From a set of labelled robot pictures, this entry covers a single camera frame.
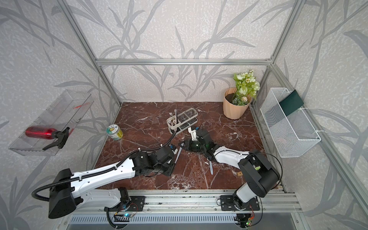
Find light blue long toothbrush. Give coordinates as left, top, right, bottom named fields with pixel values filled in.
left=174, top=143, right=183, bottom=164

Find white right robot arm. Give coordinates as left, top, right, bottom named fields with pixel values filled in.
left=180, top=128, right=282, bottom=209

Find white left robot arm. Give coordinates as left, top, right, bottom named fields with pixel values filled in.
left=31, top=135, right=178, bottom=219

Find peach ribbed flower pot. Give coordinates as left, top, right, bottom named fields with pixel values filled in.
left=223, top=87, right=250, bottom=120

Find green yellow label jar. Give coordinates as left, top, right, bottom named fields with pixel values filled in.
left=106, top=124, right=123, bottom=141

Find green white artificial flowers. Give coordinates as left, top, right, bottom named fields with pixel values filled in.
left=231, top=70, right=260, bottom=106

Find dark green card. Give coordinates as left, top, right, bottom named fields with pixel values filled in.
left=279, top=90, right=304, bottom=116

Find red spray bottle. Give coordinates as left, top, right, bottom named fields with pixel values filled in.
left=25, top=126, right=70, bottom=151

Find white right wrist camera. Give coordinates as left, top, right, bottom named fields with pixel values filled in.
left=188, top=127, right=199, bottom=141

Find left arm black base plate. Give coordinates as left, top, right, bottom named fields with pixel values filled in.
left=109, top=195, right=146, bottom=212

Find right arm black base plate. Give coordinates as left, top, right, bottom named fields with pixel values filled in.
left=220, top=195, right=261, bottom=211

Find white wire mesh basket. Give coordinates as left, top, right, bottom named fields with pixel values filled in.
left=260, top=88, right=321, bottom=158

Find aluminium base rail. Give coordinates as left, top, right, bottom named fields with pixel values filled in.
left=73, top=189, right=302, bottom=214

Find clear wall shelf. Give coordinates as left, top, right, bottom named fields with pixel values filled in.
left=9, top=90, right=94, bottom=156

